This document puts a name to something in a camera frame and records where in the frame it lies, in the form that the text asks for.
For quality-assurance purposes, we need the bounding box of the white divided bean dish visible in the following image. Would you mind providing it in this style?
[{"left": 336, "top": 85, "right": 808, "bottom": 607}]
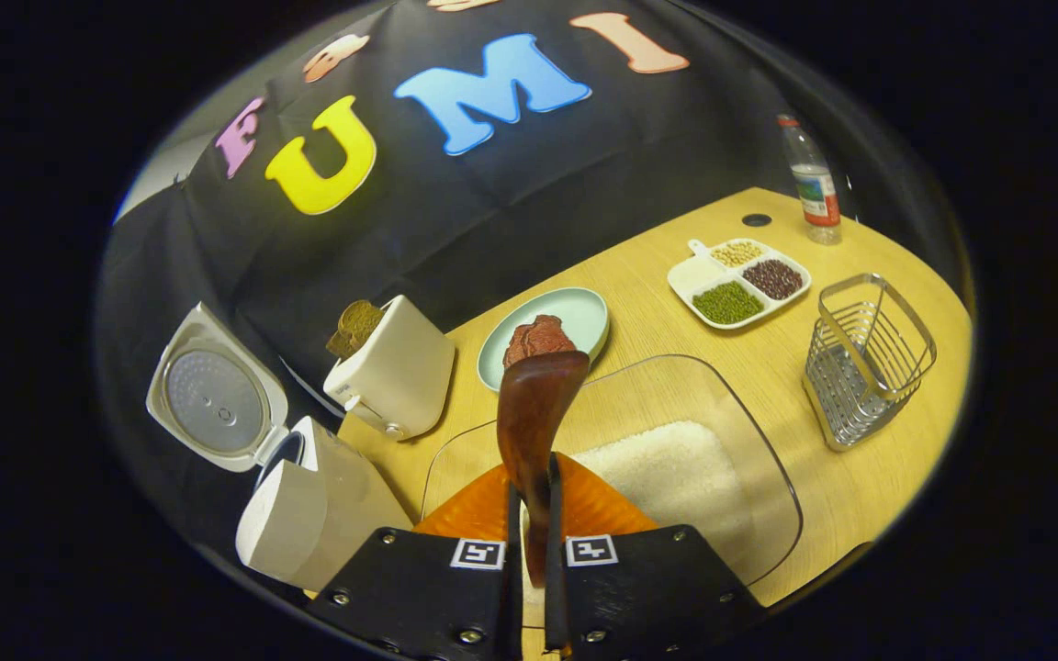
[{"left": 667, "top": 238, "right": 812, "bottom": 331}]

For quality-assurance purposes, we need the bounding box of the white rice cooker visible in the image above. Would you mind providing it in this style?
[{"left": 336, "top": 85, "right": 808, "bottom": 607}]
[{"left": 145, "top": 302, "right": 415, "bottom": 593}]

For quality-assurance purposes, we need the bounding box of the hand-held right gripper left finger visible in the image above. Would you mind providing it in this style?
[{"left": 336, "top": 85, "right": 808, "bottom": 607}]
[{"left": 307, "top": 462, "right": 524, "bottom": 661}]

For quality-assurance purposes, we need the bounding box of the red meat slice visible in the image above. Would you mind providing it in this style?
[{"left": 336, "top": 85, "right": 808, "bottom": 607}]
[{"left": 502, "top": 314, "right": 578, "bottom": 370}]

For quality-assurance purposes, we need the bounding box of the black backdrop cloth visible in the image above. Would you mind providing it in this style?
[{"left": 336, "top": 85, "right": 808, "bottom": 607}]
[{"left": 97, "top": 0, "right": 952, "bottom": 442}]

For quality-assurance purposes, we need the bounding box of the metal wire chopstick holder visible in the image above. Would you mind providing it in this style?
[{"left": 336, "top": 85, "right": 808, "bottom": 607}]
[{"left": 802, "top": 273, "right": 938, "bottom": 453}]

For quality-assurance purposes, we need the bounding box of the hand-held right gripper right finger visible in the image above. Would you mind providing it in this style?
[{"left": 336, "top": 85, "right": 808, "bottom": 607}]
[{"left": 543, "top": 452, "right": 771, "bottom": 661}]

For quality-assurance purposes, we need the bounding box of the brown toast slice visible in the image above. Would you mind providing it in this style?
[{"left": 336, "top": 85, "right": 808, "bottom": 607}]
[{"left": 326, "top": 299, "right": 386, "bottom": 360}]

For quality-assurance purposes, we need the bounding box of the pale green plate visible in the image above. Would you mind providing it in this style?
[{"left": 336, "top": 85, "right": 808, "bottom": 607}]
[{"left": 477, "top": 286, "right": 611, "bottom": 394}]

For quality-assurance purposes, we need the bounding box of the brown wooden spoon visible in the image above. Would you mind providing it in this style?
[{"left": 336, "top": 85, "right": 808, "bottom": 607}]
[{"left": 496, "top": 350, "right": 591, "bottom": 588}]

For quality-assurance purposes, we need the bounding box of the white rice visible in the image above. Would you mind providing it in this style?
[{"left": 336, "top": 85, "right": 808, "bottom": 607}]
[{"left": 575, "top": 420, "right": 750, "bottom": 552}]

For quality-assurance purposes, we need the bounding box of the cream white toaster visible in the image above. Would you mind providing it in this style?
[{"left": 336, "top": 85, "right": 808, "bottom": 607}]
[{"left": 322, "top": 294, "right": 456, "bottom": 442}]

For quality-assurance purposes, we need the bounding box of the clear rice container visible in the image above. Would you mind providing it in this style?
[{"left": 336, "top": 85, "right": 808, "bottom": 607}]
[{"left": 420, "top": 353, "right": 804, "bottom": 588}]

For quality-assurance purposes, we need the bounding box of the clear plastic water bottle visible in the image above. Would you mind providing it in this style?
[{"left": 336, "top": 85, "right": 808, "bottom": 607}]
[{"left": 776, "top": 113, "right": 843, "bottom": 246}]

